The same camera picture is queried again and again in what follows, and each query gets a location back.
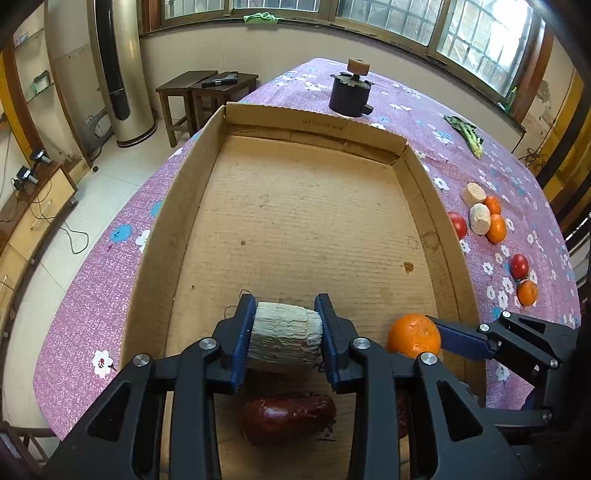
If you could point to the red tomato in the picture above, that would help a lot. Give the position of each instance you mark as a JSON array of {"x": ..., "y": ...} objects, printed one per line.
[
  {"x": 459, "y": 223},
  {"x": 519, "y": 267}
]

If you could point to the tall standing air conditioner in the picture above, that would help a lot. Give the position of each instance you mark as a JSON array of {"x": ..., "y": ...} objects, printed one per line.
[{"x": 115, "y": 46}]

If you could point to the green leafy vegetable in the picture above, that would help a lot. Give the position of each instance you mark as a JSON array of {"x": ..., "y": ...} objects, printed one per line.
[{"x": 469, "y": 133}]

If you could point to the green bottle on sill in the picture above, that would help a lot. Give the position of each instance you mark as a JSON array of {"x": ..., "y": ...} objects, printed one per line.
[{"x": 511, "y": 99}]

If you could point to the dark wooden stool right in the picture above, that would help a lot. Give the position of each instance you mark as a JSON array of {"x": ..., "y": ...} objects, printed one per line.
[{"x": 210, "y": 99}]

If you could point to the wall shelf unit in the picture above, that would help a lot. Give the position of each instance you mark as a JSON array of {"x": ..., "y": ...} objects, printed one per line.
[{"x": 29, "y": 96}]

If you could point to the dark wooden stool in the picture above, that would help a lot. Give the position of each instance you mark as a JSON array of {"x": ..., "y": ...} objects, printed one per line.
[
  {"x": 179, "y": 87},
  {"x": 210, "y": 99}
]

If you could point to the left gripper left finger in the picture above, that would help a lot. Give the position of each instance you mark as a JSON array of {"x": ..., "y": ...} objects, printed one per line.
[{"x": 119, "y": 436}]

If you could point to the black cylinder device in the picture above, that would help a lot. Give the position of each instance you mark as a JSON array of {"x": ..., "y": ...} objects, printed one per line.
[{"x": 351, "y": 90}]

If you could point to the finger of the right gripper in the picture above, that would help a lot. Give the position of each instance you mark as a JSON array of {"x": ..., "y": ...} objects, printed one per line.
[{"x": 465, "y": 341}]

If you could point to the large white yam chunk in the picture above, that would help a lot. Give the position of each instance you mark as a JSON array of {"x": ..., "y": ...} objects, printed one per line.
[{"x": 284, "y": 338}]

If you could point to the dark wooden stool left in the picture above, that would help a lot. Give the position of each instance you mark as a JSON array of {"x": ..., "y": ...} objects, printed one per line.
[{"x": 179, "y": 87}]

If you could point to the wrinkled red date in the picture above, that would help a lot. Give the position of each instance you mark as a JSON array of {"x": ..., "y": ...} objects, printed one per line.
[{"x": 403, "y": 430}]

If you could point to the window frame with grille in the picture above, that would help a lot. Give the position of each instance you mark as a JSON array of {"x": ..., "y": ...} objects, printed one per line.
[{"x": 490, "y": 45}]

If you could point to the orange tangerine cluster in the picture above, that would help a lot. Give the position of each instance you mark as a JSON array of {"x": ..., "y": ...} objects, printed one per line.
[
  {"x": 498, "y": 229},
  {"x": 493, "y": 204}
]

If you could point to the green cloth on sill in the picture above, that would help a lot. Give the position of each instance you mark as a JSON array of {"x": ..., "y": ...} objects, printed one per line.
[{"x": 265, "y": 18}]

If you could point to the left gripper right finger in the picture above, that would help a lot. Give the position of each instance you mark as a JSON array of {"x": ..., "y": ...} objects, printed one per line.
[{"x": 450, "y": 435}]

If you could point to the large smooth red date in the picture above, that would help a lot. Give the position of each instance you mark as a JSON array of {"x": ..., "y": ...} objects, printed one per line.
[{"x": 274, "y": 421}]

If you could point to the wooden tv cabinet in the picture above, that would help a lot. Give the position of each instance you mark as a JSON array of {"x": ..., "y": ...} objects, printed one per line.
[{"x": 27, "y": 218}]

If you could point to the black remote control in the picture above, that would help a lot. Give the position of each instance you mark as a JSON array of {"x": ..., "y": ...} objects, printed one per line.
[{"x": 217, "y": 82}]

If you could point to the round white yam chunk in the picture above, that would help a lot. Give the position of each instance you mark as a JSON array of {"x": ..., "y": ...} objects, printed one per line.
[{"x": 473, "y": 194}]

